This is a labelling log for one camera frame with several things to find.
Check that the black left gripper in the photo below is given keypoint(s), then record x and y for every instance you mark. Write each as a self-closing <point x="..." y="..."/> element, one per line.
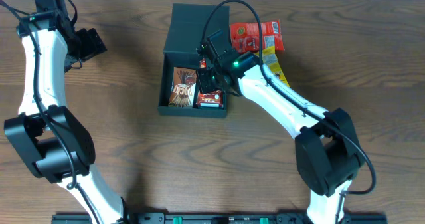
<point x="93" y="45"/>

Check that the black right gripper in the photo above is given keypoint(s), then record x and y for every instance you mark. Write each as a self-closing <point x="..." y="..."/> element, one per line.
<point x="202" y="79"/>

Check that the red Hello Panda box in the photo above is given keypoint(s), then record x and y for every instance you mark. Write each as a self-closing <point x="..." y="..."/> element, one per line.
<point x="208" y="100"/>

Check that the brown Pocky box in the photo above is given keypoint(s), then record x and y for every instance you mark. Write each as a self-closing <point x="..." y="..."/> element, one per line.
<point x="183" y="88"/>

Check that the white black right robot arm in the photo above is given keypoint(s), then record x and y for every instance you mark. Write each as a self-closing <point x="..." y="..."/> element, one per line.
<point x="327" y="149"/>

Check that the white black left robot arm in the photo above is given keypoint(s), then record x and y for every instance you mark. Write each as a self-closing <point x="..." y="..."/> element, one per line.
<point x="48" y="138"/>

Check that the red snack packet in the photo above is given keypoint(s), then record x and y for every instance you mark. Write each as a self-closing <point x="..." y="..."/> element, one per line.
<point x="246" y="36"/>

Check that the dark green open box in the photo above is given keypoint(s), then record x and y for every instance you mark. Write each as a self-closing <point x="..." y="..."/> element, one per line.
<point x="184" y="36"/>

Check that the yellow snack packet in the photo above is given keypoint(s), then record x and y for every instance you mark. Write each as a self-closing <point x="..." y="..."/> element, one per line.
<point x="270" y="59"/>

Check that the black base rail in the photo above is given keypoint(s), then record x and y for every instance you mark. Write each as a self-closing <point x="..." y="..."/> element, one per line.
<point x="280" y="218"/>

